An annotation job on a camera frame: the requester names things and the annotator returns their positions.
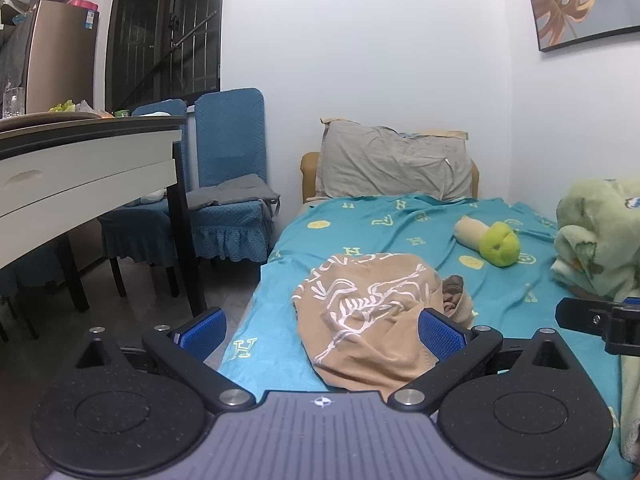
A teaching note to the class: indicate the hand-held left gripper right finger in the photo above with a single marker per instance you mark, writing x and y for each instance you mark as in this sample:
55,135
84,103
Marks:
442,336

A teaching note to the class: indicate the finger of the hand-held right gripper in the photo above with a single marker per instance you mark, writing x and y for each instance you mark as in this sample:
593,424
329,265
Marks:
582,314

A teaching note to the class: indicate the clear plastic bag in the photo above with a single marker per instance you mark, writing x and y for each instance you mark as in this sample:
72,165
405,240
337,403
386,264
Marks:
90,108

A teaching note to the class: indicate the grey pillow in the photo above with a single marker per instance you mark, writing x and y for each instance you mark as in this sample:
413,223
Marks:
390,165

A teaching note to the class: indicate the green lettuce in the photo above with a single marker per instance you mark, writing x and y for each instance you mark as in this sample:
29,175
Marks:
62,107

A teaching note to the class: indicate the grey seat cushion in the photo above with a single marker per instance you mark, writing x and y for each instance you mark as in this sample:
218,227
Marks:
235,190

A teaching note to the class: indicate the green fleece blanket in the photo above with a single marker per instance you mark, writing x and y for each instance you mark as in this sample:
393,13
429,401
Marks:
595,230

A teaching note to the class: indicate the white table with dark top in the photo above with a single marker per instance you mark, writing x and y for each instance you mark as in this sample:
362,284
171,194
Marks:
75,170

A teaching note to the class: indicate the white cloth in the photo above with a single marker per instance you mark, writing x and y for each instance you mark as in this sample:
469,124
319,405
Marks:
152,196

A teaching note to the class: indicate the beige pillow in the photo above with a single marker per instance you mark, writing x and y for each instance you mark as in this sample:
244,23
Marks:
440,134

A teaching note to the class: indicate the framed leaf wall picture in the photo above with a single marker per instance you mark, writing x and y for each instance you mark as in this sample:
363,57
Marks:
565,0

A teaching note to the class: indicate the pink container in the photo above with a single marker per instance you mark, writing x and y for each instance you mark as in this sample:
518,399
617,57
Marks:
84,4

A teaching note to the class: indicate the small green bowl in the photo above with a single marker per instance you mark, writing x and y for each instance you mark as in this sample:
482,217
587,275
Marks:
122,113

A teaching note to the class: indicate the dark window with grille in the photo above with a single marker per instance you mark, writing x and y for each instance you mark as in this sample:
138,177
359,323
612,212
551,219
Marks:
165,30

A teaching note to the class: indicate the beige refrigerator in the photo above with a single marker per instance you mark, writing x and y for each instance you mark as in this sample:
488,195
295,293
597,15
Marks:
60,60

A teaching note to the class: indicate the tan t-shirt with white print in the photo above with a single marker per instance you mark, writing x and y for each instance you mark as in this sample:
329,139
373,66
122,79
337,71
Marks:
360,320

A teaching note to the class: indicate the clear drinking glass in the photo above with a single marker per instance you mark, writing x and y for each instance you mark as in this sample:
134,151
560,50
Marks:
14,104

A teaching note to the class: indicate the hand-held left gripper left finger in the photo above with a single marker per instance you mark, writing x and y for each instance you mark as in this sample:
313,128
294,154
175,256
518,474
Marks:
202,334

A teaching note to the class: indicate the green and beige plush toy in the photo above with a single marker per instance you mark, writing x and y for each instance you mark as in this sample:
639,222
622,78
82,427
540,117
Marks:
497,245

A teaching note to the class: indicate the blue covered chair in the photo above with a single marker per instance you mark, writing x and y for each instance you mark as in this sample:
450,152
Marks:
135,235
230,135
25,270

